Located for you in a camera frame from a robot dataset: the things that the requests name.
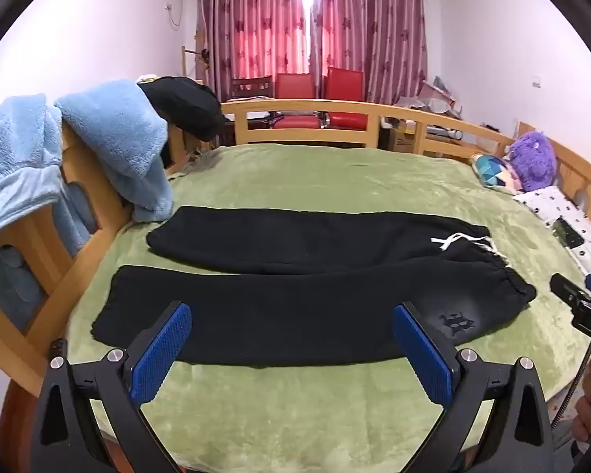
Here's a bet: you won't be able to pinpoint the black phone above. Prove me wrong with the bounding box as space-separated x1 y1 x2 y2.
552 217 586 250

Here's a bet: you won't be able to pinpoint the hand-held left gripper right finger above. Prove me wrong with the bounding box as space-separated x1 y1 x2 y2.
393 302 557 473

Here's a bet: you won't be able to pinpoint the black garment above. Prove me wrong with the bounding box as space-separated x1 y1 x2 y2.
138 76 227 142

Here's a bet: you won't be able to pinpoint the geometric print pillow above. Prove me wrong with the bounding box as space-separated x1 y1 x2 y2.
470 152 524 194

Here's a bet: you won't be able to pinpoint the dark wooden chair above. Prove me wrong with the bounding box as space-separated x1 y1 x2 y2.
230 76 275 102

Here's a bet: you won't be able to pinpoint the green fleece bed blanket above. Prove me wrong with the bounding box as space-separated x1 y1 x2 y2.
64 143 591 473

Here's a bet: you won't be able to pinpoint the light blue fleece blanket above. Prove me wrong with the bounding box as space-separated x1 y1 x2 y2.
0 93 64 243
54 80 175 223

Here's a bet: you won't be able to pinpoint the purple plush toy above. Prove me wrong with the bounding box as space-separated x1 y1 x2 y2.
504 131 558 193

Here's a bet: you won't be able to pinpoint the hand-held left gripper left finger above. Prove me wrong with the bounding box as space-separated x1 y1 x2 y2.
30 300 193 473

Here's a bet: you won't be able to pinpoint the pile of plastic packaging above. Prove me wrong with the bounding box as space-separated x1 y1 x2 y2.
394 76 465 120

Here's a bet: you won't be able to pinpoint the wooden bed frame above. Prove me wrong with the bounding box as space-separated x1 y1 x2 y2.
0 99 591 473

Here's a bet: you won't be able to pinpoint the person's right hand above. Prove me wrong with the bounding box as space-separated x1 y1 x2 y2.
571 355 591 443

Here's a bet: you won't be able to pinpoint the cardboard box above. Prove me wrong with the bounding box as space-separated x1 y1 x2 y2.
388 121 420 154

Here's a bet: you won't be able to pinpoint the black pants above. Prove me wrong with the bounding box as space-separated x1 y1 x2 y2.
91 205 537 368

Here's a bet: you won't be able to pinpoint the red chair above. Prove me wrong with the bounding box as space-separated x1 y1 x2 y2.
274 73 322 129
323 66 371 130

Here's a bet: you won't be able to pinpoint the wooden coat rack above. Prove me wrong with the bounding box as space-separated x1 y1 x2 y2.
180 30 214 86

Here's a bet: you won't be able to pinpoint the red patterned curtain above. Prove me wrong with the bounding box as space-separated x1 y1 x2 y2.
196 0 312 102
309 0 430 105

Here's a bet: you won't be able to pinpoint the white spotted pillow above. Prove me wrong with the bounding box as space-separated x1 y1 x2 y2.
512 186 591 277

